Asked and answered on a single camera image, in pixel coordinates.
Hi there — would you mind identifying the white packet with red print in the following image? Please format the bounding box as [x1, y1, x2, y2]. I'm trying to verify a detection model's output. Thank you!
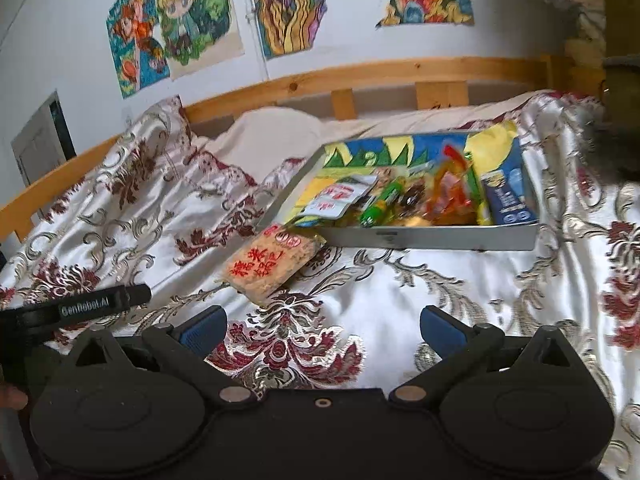
[301, 174, 379, 222]

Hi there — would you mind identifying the dark candy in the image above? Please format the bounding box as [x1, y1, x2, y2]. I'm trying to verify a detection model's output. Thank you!
[397, 181, 432, 217]

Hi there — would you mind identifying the floral satin blanket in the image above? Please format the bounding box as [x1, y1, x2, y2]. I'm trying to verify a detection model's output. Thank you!
[0, 86, 640, 480]

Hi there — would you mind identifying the green stick packet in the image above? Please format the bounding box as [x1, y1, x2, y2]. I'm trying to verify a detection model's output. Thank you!
[358, 178, 408, 228]

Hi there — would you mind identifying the grey shallow tray box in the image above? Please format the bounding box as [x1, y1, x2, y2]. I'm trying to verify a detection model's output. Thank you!
[281, 126, 542, 254]

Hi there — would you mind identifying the patterned hanging cloth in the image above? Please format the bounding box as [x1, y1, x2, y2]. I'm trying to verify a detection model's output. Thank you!
[564, 0, 640, 62]

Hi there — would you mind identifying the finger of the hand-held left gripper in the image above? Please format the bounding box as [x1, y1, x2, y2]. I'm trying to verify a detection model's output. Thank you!
[119, 283, 152, 309]

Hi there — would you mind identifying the blue white snack packet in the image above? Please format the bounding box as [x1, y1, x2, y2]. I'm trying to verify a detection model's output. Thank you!
[479, 166, 539, 227]

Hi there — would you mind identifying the orange-haired girl wall drawing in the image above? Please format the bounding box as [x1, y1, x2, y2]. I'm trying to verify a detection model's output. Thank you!
[105, 0, 172, 101]

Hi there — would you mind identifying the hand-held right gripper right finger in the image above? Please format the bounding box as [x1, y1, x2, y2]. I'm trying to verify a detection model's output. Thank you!
[387, 305, 591, 406]

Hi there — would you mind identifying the brown hanging garment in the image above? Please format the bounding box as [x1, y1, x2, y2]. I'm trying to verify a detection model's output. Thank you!
[599, 54, 640, 182]

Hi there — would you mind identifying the beige bed sheet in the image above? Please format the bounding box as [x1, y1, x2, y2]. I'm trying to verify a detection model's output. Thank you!
[199, 89, 543, 172]

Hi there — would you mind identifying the white wall conduit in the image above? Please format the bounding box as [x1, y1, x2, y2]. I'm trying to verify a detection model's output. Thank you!
[241, 0, 274, 82]

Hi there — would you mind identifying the person's left hand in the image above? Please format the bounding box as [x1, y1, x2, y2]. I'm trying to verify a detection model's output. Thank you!
[0, 382, 29, 411]

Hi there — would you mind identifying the grey wall panel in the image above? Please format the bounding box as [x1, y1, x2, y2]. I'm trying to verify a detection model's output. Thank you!
[9, 90, 79, 192]

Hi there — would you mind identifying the wooden bed frame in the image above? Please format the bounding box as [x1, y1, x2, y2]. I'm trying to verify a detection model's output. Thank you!
[0, 54, 607, 242]

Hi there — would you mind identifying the orange red snack packet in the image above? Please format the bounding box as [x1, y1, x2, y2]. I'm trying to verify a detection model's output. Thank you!
[424, 144, 494, 227]

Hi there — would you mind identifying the blond character wall drawing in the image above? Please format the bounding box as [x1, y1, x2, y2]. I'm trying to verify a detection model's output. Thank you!
[151, 0, 247, 82]

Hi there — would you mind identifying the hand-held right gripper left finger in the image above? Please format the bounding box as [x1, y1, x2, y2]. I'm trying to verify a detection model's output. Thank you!
[55, 305, 257, 406]

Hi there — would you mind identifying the rice cracker packet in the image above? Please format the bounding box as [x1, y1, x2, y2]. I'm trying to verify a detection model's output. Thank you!
[219, 224, 327, 309]

